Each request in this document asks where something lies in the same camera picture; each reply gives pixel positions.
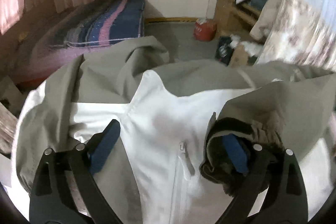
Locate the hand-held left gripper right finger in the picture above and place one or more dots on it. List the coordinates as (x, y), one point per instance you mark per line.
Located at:
(236, 154)

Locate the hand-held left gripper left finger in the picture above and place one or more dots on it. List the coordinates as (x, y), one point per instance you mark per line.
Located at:
(105, 148)

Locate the grey and white jacket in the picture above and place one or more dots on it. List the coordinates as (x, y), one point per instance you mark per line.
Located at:
(157, 119)

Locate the cardboard box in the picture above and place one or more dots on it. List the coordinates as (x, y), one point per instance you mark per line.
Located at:
(240, 57)

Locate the black bag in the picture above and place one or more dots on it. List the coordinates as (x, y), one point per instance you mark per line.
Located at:
(223, 49)

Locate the bed with purple cover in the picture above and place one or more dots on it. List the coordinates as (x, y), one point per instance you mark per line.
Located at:
(39, 61)

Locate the red round bag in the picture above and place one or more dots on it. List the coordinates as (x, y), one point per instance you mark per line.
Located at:
(204, 31)

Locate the striped folded blanket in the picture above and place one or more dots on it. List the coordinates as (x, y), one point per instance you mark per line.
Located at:
(110, 19)

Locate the wooden cabinet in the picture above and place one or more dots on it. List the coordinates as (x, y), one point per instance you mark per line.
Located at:
(228, 14)

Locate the cream cloth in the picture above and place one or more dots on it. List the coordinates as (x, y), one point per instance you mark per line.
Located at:
(267, 16)

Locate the yellow black floor strip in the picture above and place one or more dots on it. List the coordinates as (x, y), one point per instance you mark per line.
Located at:
(170, 19)

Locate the blue floral curtain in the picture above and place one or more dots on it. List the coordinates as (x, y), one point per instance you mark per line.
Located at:
(302, 16)

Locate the pink window curtain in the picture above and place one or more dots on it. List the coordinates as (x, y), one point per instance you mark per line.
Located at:
(11, 3)

